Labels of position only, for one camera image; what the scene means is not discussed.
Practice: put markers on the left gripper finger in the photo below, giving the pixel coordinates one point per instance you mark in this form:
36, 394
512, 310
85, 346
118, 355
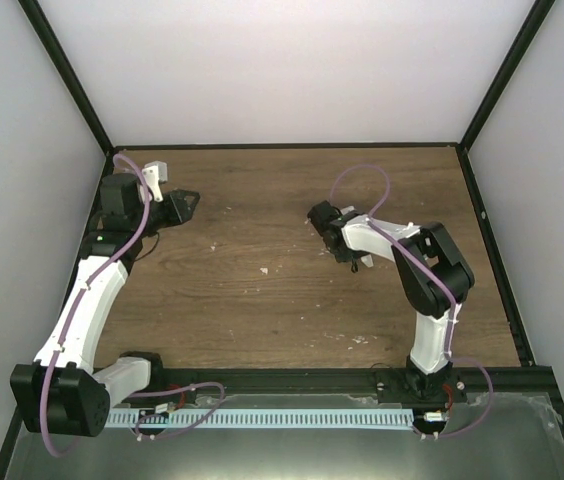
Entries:
185, 194
188, 204

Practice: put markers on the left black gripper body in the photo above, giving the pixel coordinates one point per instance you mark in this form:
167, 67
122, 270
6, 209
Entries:
171, 219

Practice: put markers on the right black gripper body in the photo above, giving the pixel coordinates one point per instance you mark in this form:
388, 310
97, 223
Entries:
344, 256

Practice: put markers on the white remote control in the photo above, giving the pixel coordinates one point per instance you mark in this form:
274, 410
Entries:
367, 260

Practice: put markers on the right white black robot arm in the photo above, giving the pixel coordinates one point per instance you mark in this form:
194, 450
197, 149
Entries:
434, 275

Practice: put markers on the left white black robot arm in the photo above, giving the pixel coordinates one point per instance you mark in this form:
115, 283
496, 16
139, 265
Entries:
60, 391

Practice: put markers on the grey metal front plate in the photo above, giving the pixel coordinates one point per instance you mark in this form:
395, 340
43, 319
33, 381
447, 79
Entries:
501, 436

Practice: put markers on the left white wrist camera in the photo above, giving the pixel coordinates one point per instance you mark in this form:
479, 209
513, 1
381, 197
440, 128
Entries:
155, 174

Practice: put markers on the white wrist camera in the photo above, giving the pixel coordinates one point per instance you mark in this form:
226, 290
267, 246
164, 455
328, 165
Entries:
346, 210
155, 174

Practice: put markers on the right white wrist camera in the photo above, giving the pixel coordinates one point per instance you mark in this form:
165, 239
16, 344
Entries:
346, 210

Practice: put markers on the light blue slotted cable duct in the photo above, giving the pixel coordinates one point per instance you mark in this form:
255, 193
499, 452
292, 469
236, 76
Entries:
294, 418

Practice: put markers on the black aluminium frame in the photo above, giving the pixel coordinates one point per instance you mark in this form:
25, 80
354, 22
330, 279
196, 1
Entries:
527, 377

